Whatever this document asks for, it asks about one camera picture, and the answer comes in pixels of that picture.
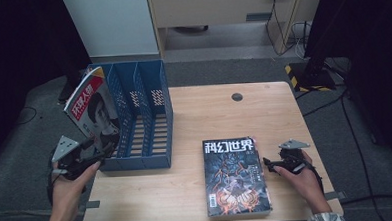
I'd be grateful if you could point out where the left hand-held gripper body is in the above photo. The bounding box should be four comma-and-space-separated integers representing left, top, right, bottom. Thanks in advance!
50, 134, 103, 182

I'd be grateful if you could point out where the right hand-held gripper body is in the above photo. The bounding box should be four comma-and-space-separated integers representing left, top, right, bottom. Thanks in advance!
278, 138, 312, 176

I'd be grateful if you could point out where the dark blue cover magazine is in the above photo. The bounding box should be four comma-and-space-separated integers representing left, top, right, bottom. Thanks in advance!
201, 135, 274, 219

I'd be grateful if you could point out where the portrait cover magazine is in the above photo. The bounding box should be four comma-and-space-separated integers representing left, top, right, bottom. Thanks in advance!
61, 65, 123, 156

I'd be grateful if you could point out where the blue plastic file rack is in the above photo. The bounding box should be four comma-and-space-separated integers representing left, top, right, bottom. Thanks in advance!
81, 59, 177, 173

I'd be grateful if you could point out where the person's right hand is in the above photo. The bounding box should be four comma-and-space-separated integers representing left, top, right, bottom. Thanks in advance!
273, 150, 327, 215

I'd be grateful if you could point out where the person's left hand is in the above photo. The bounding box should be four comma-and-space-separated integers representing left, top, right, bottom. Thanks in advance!
47, 160, 105, 221

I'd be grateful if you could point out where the grey tape strip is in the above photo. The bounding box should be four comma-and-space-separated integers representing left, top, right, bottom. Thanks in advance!
77, 200, 101, 214
323, 190, 347, 201

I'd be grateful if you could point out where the black stand base striped tape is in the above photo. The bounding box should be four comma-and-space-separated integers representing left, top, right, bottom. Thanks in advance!
284, 59, 338, 95

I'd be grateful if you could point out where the black curtain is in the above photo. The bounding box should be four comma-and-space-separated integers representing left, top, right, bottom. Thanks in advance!
0, 0, 96, 167
302, 0, 392, 169

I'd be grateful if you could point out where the white cabinet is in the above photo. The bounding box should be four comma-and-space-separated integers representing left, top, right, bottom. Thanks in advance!
61, 0, 161, 60

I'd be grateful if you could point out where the light wooden desk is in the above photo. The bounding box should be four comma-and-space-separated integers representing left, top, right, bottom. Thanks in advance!
145, 0, 328, 61

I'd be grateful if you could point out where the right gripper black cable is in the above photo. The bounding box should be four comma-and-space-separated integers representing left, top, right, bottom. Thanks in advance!
305, 161, 326, 195

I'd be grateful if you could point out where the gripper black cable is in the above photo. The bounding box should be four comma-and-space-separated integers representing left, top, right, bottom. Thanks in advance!
305, 161, 326, 195
45, 162, 61, 206

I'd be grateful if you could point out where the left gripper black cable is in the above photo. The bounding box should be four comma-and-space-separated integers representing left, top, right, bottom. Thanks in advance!
45, 162, 61, 206

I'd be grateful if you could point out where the thin looped floor cable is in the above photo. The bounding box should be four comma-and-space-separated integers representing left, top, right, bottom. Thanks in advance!
15, 105, 38, 126

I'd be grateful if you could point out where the short black floor cable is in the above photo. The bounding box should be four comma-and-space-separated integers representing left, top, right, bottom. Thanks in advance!
295, 87, 348, 118

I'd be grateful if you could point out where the long black floor cable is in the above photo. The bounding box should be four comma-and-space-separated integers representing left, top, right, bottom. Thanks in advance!
335, 91, 392, 206

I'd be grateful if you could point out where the white cable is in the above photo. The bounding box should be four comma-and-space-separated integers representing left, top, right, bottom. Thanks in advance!
289, 20, 314, 61

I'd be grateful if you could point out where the black hanging power cable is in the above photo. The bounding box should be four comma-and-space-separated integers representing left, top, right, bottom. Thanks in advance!
263, 0, 298, 57

